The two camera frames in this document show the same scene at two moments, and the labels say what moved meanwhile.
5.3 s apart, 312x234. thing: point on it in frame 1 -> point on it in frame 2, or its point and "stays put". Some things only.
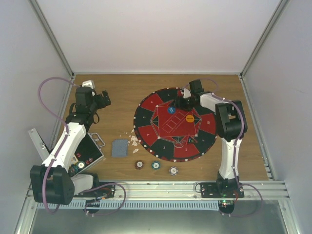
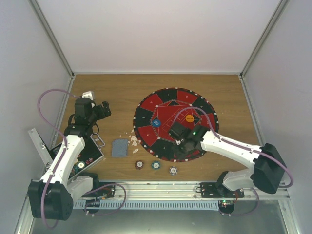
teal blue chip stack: x=155 y=165 stays put
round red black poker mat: x=169 y=133 stays put
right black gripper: x=179 y=104 -> x=176 y=151
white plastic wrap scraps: x=133 y=141 stays put
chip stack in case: x=81 y=165 stays put
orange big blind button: x=189 y=118 stays put
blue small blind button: x=171 y=110 -> x=156 y=123
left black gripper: x=102 y=104 -> x=102 y=114
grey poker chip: x=173 y=170 stays put
